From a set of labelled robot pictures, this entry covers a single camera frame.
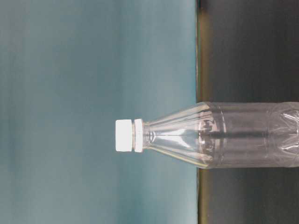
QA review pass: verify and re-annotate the white bottle cap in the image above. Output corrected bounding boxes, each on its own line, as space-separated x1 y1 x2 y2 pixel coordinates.
115 119 133 152

